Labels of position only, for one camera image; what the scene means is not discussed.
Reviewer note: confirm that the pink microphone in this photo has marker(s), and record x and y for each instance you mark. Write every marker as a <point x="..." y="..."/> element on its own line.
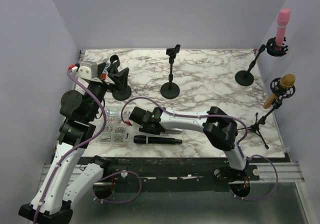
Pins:
<point x="282" y="22"/>

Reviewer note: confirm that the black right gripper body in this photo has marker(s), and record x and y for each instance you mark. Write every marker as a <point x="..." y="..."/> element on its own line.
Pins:
<point x="144" y="128"/>

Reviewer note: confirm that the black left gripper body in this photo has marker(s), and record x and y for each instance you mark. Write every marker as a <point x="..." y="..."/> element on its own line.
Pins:
<point x="99" y="89"/>

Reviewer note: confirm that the gold microphone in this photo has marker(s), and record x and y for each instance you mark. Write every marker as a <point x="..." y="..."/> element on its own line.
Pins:
<point x="281" y="88"/>

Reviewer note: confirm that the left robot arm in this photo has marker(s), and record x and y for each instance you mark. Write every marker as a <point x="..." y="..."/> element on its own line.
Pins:
<point x="55" y="201"/>

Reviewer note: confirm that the black handheld microphone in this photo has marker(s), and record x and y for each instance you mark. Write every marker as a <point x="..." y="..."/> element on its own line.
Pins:
<point x="152" y="140"/>

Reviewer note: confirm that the aluminium extrusion rail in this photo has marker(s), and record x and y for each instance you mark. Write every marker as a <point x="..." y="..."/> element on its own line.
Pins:
<point x="186" y="169"/>

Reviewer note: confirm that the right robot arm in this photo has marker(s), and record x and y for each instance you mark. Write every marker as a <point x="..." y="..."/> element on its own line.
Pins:
<point x="220" y="129"/>

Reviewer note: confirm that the black clamp microphone stand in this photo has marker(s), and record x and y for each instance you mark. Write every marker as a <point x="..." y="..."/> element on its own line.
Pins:
<point x="111" y="70"/>

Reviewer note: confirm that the black metal base rail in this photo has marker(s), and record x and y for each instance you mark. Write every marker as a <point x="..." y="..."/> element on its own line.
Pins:
<point x="133" y="183"/>

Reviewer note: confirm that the silver grey microphone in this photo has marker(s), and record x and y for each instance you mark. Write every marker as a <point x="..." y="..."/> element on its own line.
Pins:
<point x="172" y="132"/>

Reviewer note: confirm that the clear plastic screw box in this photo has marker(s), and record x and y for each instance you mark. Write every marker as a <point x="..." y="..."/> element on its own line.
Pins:
<point x="115" y="131"/>

